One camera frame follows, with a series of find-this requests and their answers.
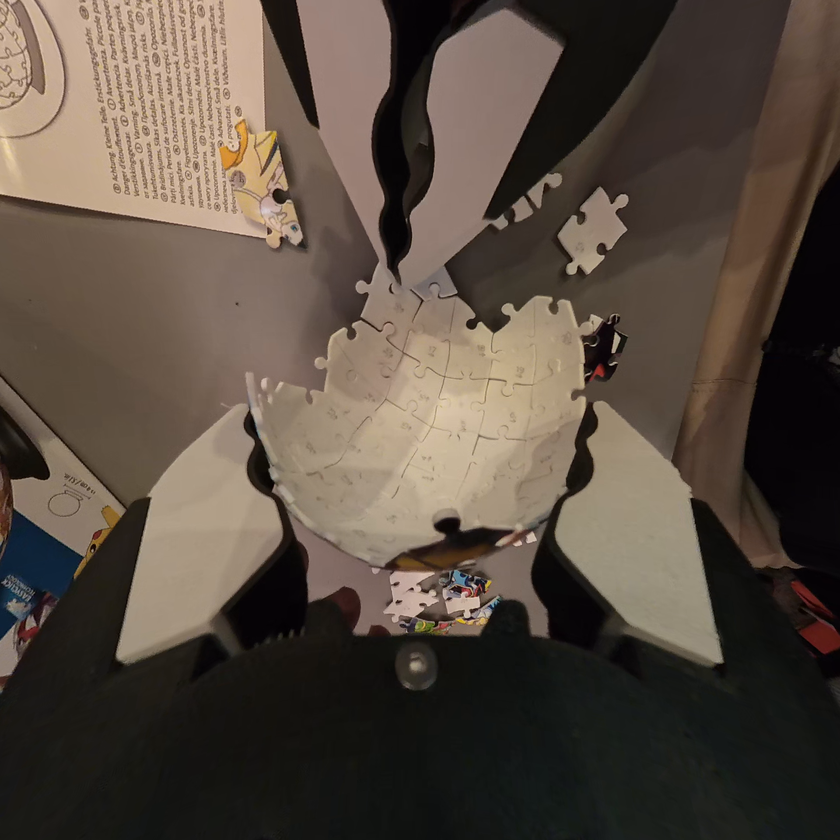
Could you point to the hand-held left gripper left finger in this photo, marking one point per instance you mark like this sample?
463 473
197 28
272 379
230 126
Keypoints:
197 544

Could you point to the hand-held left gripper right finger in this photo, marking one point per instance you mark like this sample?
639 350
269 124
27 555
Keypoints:
636 544

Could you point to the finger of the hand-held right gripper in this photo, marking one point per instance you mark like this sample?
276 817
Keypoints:
341 98
485 131

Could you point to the partly built puzzle ball shell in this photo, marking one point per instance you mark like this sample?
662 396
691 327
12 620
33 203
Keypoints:
426 420

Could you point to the yellow cream joined puzzle pieces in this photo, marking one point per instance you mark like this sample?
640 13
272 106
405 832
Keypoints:
262 164

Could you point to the blue puzzle box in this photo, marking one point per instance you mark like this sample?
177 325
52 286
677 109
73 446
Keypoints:
46 558

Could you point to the black red puzzle piece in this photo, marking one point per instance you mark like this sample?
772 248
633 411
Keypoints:
607 348

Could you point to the puzzle instruction leaflet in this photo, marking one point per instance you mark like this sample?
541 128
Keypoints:
131 131

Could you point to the heap of loose puzzle pieces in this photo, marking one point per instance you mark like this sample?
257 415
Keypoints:
410 594

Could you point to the red black object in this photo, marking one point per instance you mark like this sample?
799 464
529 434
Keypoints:
817 623

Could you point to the person's black jacket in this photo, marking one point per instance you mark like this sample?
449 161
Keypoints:
800 426

